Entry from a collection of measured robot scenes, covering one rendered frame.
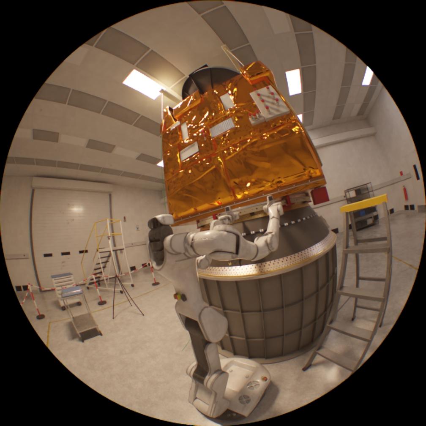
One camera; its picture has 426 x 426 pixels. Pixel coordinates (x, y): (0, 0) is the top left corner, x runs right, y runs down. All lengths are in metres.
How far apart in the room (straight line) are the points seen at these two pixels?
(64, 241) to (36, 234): 1.63
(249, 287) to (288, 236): 0.55
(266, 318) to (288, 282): 0.39
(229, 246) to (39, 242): 7.97
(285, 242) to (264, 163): 0.74
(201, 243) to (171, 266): 0.15
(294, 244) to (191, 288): 0.94
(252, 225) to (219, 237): 0.88
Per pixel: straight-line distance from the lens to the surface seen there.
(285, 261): 1.19
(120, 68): 4.03
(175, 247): 0.48
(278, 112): 1.62
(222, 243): 0.44
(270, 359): 1.88
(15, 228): 8.63
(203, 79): 2.96
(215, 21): 3.77
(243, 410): 1.40
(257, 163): 1.40
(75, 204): 8.22
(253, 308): 1.35
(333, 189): 7.28
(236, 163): 1.49
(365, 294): 1.19
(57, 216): 8.08
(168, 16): 3.68
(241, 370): 1.50
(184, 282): 0.60
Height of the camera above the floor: 1.58
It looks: 7 degrees up
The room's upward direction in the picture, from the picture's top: 12 degrees counter-clockwise
